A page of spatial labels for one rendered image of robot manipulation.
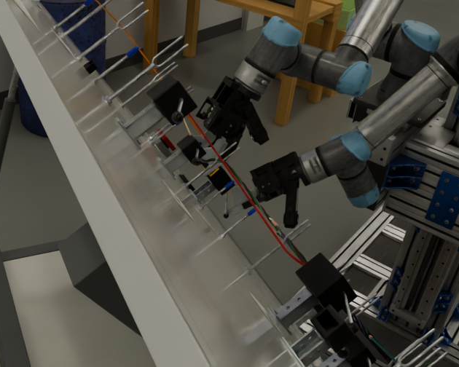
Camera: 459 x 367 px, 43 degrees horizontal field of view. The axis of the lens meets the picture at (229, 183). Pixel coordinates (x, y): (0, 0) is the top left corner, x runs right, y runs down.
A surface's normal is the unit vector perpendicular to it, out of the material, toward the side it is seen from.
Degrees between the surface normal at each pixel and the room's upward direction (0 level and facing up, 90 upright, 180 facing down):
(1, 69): 90
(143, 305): 36
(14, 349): 0
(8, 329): 0
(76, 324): 0
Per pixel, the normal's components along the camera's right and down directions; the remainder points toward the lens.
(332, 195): 0.11, -0.83
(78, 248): -0.43, -0.58
